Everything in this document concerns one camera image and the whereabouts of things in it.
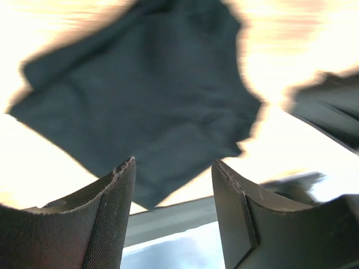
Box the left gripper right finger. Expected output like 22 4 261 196
211 160 358 268

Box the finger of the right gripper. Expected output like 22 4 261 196
289 72 358 151

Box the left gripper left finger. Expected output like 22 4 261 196
1 157 136 269

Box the black t shirt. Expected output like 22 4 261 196
10 1 261 210

